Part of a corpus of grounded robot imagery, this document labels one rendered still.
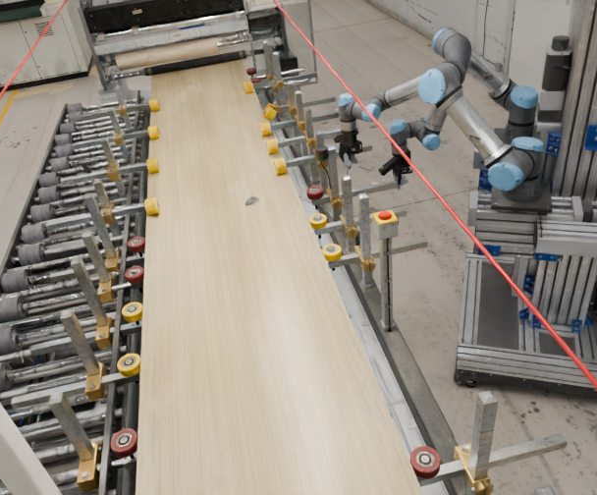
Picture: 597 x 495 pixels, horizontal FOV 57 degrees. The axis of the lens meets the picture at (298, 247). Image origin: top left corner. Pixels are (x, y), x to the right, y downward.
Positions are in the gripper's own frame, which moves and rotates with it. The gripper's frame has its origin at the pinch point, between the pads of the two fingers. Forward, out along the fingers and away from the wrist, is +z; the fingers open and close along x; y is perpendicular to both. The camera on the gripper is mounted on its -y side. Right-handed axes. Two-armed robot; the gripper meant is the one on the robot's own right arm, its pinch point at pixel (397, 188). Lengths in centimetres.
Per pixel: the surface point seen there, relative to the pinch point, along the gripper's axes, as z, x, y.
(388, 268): -20, -83, -32
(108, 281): -10, -34, -140
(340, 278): 19, -35, -42
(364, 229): -20, -56, -33
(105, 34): -52, 229, -149
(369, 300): 11, -63, -35
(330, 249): -10, -51, -47
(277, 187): -10, 11, -58
